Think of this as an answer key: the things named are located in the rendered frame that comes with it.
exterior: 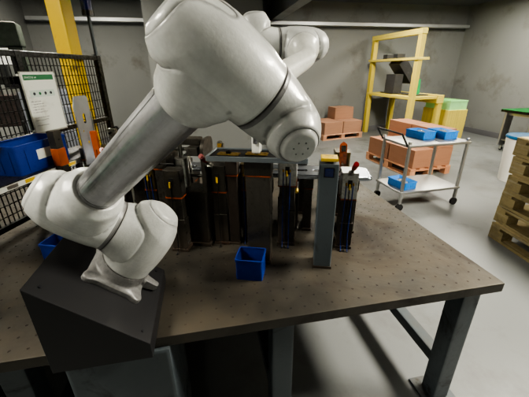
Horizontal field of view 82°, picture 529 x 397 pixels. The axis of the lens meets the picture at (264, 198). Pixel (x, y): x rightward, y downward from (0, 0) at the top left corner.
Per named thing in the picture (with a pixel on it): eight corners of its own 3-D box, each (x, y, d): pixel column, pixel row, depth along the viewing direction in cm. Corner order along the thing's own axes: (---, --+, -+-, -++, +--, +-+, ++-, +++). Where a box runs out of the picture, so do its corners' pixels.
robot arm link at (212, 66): (90, 257, 88) (2, 225, 76) (110, 213, 98) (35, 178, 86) (294, 103, 44) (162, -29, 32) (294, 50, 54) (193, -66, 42)
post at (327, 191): (330, 258, 130) (338, 159, 113) (331, 268, 124) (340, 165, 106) (312, 257, 131) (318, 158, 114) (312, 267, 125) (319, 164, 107)
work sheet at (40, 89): (68, 128, 180) (53, 71, 168) (36, 135, 160) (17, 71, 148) (64, 127, 181) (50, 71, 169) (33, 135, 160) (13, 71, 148)
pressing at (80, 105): (101, 159, 169) (86, 94, 156) (87, 165, 159) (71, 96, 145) (100, 159, 169) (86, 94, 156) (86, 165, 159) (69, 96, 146)
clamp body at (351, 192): (349, 239, 145) (356, 167, 131) (352, 254, 135) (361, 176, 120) (333, 239, 146) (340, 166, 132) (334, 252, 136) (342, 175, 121)
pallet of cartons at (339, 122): (348, 131, 771) (351, 105, 746) (365, 139, 691) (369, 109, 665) (305, 134, 750) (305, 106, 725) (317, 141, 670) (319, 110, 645)
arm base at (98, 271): (149, 310, 94) (160, 298, 93) (79, 279, 85) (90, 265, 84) (156, 273, 110) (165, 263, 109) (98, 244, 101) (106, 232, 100)
